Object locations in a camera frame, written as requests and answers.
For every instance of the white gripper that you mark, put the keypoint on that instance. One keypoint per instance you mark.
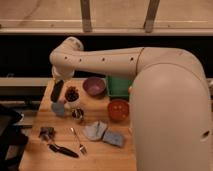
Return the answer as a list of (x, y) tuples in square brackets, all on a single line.
[(62, 74)]

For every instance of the black eraser block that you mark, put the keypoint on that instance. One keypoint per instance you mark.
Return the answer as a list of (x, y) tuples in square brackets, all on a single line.
[(56, 91)]

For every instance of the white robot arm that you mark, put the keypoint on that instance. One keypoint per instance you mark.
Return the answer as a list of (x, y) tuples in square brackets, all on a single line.
[(170, 103)]

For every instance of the white cup with pinecone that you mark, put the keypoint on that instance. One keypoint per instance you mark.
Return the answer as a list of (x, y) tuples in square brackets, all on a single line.
[(72, 97)]

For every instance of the blue plastic cup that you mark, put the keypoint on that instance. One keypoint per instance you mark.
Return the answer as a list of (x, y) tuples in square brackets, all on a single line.
[(58, 109)]

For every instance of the small metal cup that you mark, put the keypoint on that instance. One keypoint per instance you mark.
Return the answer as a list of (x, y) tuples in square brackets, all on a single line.
[(78, 115)]

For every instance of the purple bowl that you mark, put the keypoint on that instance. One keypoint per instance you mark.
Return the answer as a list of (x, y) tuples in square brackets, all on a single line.
[(94, 86)]

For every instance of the green plastic bin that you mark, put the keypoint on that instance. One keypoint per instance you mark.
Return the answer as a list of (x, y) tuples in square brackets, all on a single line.
[(118, 87)]

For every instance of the grey metal clip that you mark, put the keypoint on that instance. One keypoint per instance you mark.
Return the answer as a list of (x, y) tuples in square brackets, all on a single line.
[(47, 133)]

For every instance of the grey crumpled cloth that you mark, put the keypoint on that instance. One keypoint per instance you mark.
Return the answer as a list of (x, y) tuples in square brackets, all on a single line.
[(95, 131)]

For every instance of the red bowl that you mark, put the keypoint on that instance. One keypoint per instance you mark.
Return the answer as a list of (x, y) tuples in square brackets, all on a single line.
[(118, 110)]

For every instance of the silver fork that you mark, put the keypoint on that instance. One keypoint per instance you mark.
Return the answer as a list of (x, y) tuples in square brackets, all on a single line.
[(82, 148)]

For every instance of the black chair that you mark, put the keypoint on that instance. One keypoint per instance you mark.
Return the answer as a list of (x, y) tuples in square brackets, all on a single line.
[(10, 135)]

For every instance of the blue sponge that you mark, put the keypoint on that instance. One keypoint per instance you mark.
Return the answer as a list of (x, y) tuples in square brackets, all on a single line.
[(113, 138)]

